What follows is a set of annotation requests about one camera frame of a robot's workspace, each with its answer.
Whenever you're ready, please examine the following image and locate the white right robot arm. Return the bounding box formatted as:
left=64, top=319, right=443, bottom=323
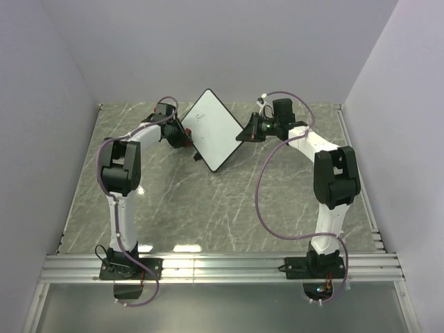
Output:
left=236, top=97, right=361, bottom=278

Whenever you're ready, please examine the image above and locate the aluminium rail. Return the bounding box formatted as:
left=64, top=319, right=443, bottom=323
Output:
left=334, top=103, right=387, bottom=253
left=38, top=253, right=405, bottom=284

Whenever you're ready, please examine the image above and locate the aluminium right side rail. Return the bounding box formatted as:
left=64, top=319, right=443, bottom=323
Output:
left=334, top=103, right=387, bottom=253

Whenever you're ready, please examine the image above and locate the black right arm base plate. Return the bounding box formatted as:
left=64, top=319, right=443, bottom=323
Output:
left=277, top=257, right=345, bottom=280

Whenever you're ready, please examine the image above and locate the aluminium front rail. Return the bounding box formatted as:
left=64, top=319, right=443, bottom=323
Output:
left=38, top=253, right=405, bottom=284

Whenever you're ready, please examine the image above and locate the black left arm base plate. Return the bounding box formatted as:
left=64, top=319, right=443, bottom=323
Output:
left=99, top=257, right=163, bottom=281

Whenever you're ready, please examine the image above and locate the small white whiteboard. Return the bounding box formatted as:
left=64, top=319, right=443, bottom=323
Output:
left=181, top=89, right=244, bottom=172

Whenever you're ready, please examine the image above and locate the red bone-shaped eraser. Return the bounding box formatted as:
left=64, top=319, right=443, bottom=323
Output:
left=185, top=128, right=193, bottom=147

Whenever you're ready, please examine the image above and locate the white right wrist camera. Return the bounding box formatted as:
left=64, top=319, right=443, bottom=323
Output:
left=256, top=93, right=270, bottom=113

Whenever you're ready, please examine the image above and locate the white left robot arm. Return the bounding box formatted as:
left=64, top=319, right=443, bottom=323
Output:
left=96, top=96, right=191, bottom=279

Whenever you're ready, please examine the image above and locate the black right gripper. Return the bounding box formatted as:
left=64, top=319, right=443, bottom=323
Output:
left=235, top=113, right=279, bottom=144

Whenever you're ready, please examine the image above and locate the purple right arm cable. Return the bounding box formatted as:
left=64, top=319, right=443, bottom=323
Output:
left=255, top=90, right=349, bottom=305

